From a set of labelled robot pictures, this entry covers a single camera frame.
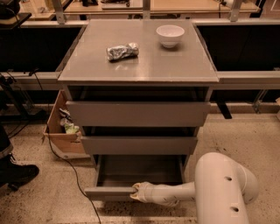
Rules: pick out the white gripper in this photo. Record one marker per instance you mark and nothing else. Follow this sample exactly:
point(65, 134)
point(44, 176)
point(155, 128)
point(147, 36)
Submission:
point(144, 192)

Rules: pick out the grey bottom drawer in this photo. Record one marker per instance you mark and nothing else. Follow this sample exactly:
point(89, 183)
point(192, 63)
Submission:
point(116, 174)

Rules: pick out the grey drawer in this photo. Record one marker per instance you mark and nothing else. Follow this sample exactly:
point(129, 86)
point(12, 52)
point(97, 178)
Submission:
point(116, 174)
point(138, 114)
point(139, 145)

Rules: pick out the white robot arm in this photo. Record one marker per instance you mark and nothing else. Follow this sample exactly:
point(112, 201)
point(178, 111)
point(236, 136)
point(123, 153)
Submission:
point(221, 190)

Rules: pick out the grey middle drawer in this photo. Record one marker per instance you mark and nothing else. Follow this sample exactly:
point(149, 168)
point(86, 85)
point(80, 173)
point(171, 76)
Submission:
point(139, 145)

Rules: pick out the grey top drawer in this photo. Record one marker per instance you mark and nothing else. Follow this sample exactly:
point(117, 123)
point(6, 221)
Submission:
point(138, 114)

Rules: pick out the grey drawer cabinet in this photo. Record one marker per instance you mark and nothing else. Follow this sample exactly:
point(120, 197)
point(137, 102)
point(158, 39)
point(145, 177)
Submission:
point(140, 94)

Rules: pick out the cardboard box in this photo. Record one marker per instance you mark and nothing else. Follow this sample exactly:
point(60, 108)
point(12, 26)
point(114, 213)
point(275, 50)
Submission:
point(65, 143)

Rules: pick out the crumpled snack packets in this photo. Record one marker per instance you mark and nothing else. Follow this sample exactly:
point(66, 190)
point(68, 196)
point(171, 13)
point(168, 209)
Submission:
point(66, 122)

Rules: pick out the black shoe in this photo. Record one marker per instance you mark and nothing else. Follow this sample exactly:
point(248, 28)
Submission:
point(15, 175)

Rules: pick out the crumpled silver foil bag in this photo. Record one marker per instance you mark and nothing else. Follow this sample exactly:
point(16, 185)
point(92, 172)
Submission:
point(120, 52)

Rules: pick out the white ceramic bowl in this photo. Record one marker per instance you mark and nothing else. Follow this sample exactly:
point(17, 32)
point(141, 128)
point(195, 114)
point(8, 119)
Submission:
point(169, 35)

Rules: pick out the wooden background desk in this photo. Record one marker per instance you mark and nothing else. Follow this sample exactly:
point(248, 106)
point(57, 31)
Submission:
point(72, 9)

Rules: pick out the grey metal rail frame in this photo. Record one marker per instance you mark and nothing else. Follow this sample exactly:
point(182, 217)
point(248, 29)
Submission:
point(248, 78)

